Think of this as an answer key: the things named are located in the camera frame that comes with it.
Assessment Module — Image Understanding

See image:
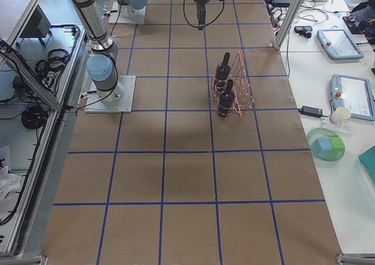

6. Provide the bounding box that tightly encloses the dark wine bottle in basket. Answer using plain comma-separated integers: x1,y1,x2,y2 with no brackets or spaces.
217,79,235,117

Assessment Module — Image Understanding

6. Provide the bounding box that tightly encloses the black controller device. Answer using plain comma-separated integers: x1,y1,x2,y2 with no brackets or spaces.
294,26,312,39

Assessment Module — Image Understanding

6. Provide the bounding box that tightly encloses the far blue teach pendant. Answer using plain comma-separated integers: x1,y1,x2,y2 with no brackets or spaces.
316,29,364,60

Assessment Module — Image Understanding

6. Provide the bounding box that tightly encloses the blue teach pendant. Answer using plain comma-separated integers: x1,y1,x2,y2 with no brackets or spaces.
316,29,364,60
330,74,374,121

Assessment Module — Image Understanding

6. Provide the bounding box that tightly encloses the black power adapter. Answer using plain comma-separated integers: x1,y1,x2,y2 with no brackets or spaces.
298,106,323,118

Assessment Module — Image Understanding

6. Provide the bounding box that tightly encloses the white paper cup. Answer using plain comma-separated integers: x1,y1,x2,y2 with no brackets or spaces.
329,107,351,125

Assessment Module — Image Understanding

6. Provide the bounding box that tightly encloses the near blue teach pendant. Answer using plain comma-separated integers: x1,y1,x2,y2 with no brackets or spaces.
330,74,374,121

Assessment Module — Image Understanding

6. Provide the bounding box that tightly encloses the green bowl with blocks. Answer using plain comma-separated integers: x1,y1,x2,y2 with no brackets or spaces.
306,128,345,161

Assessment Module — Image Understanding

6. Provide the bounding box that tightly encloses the teal box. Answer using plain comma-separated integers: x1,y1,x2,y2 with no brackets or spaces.
359,146,375,184

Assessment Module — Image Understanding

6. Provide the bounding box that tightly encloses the copper wire wine basket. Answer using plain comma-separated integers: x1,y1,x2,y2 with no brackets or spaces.
211,50,254,118

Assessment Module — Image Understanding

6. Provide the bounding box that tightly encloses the aluminium frame post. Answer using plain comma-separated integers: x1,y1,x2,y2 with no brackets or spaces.
273,0,304,50

